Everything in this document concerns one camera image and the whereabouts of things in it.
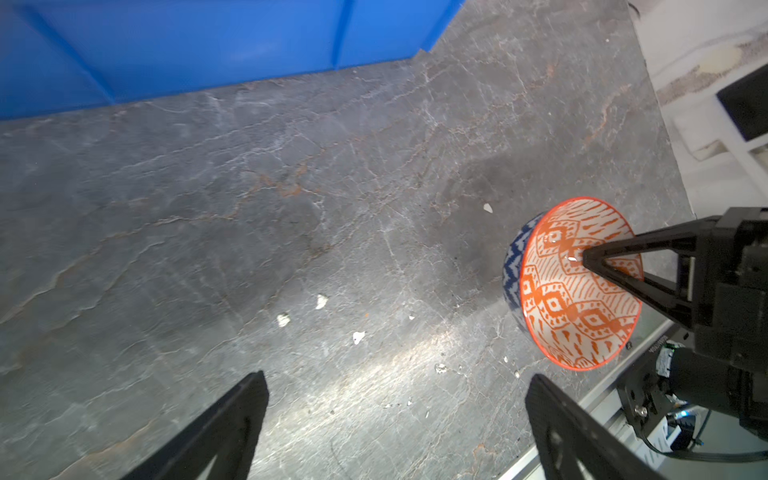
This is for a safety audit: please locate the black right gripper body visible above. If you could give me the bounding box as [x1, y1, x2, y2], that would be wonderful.
[679, 207, 767, 372]

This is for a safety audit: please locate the blue plastic bin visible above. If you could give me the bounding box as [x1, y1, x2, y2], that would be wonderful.
[1, 1, 461, 120]

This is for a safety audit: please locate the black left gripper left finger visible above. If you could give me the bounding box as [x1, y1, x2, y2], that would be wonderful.
[125, 371, 269, 479]

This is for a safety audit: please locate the orange patterned bowl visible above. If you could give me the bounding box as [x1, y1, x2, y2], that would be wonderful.
[502, 197, 642, 372]

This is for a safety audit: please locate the front aluminium mounting rail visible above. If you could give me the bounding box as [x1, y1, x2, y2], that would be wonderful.
[497, 317, 768, 480]

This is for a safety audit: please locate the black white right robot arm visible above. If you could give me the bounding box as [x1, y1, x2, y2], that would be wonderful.
[583, 207, 767, 443]

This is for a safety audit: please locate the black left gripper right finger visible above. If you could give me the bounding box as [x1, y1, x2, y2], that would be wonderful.
[525, 374, 661, 480]

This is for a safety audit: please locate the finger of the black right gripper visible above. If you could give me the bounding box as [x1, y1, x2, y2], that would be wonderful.
[583, 216, 720, 327]

